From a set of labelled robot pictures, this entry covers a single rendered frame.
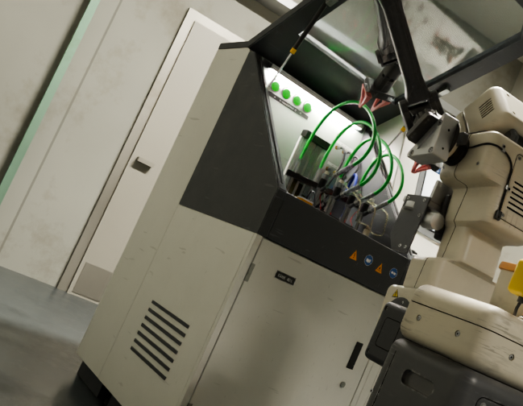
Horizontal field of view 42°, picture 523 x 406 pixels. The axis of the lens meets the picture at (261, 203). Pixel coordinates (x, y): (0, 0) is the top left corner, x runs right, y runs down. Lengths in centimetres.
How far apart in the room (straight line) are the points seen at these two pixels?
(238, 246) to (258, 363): 39
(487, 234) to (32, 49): 360
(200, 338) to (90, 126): 285
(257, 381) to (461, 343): 107
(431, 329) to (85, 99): 373
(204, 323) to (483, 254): 90
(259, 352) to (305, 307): 22
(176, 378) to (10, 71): 299
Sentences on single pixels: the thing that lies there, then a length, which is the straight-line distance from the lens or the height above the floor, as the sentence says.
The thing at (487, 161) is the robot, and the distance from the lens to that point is 171.
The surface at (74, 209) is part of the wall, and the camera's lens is 481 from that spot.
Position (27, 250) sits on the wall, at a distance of 481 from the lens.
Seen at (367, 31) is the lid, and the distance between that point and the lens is 263.
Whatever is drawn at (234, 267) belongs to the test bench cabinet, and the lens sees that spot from 214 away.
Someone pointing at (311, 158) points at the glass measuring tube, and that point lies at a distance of 282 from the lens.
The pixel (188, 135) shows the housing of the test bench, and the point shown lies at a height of 107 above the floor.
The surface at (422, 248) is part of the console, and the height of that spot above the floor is 105.
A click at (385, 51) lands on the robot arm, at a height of 145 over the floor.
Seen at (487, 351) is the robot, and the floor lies 73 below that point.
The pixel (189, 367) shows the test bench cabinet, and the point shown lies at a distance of 217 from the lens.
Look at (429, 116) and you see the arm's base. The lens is 172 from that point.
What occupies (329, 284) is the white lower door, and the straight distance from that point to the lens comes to 233.
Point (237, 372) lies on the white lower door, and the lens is 222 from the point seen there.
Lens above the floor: 70
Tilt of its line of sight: 5 degrees up
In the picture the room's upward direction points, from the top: 24 degrees clockwise
